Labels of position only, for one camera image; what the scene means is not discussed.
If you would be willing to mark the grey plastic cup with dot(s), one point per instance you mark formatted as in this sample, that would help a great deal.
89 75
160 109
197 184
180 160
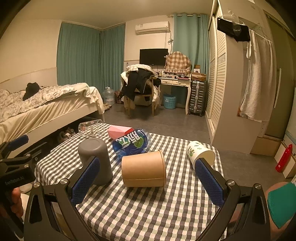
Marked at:
94 153

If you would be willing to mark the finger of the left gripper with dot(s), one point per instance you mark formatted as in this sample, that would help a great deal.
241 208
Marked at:
17 143

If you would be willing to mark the wooden chair with clothes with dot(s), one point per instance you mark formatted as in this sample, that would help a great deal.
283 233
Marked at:
140 80

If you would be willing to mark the checkered tablecloth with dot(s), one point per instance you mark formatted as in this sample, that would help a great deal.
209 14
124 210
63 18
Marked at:
179 211

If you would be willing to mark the floral quilt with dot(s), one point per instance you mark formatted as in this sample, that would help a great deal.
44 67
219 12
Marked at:
13 104

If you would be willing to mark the black garment on bed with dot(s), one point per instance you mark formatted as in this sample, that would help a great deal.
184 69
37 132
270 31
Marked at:
31 90

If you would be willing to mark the bed with beige sheet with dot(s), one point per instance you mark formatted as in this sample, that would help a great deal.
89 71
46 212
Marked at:
42 121

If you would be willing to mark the pink faceted cup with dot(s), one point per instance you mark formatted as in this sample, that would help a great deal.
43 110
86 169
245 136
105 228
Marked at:
115 132

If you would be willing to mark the hanging white towel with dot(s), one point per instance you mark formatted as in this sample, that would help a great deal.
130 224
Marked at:
259 96

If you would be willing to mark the plaid cloth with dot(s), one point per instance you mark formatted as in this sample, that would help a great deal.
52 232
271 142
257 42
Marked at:
177 63

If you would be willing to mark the right green curtain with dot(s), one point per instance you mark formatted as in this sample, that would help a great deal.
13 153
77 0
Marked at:
191 38

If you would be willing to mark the blue laundry basket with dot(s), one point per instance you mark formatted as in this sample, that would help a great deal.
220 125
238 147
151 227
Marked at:
169 101

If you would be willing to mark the person's left hand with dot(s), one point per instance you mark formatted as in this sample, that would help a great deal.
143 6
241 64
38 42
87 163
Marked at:
16 206

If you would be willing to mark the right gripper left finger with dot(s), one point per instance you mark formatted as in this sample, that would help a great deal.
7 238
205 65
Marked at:
40 218

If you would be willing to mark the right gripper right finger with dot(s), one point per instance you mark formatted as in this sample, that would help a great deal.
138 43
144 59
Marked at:
241 207

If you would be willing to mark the white louvered wardrobe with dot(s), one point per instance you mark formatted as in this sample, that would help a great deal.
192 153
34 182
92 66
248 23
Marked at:
229 72

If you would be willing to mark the black hanging garment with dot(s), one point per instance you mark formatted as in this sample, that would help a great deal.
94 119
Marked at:
237 31

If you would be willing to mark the blue plastic bottle cup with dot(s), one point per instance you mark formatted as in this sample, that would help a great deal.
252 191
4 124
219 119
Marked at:
136 142

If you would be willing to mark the green cloth on knee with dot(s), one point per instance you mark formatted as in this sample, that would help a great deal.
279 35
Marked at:
281 204

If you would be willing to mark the white air conditioner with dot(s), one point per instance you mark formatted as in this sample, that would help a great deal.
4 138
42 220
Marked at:
152 27

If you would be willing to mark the dark ribbed suitcase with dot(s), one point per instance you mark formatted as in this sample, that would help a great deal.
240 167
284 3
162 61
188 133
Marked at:
198 97

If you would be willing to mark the black monitor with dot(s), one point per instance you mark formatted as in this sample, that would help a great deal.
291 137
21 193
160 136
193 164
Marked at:
153 56

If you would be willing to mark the large water jug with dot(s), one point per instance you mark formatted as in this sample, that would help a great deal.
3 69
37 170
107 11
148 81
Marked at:
109 96

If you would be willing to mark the green curtain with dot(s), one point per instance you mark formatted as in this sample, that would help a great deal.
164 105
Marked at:
191 38
90 55

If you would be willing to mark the brown paper cup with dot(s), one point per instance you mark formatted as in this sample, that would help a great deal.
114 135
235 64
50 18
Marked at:
144 170

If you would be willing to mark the left green curtain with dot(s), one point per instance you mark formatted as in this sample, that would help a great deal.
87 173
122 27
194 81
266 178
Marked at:
90 55

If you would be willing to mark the clear glass printed cup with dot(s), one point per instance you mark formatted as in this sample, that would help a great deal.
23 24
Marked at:
90 129

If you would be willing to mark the white printed paper cup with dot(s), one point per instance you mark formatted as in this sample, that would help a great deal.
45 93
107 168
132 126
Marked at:
196 150

